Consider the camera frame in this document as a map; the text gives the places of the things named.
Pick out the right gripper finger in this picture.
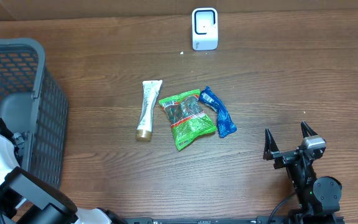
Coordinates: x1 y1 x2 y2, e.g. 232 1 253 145
301 121 317 138
263 128 280 161

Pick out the blue snack packet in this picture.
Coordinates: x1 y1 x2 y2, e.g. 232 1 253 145
199 86 237 138

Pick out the white tube gold cap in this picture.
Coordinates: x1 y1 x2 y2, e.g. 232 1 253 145
135 80 163 141

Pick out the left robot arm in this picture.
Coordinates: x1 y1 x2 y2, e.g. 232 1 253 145
0 118 125 224

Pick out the white barcode scanner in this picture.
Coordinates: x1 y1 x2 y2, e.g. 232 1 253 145
191 7 219 51

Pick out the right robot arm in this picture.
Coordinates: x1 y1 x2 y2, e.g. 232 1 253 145
263 121 343 223

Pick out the green red snack bag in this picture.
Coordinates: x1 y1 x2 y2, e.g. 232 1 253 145
158 89 217 151

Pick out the grey plastic mesh basket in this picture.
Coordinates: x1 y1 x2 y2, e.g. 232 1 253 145
0 38 69 189

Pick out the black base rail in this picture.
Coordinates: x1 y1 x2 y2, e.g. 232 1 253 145
124 216 345 224

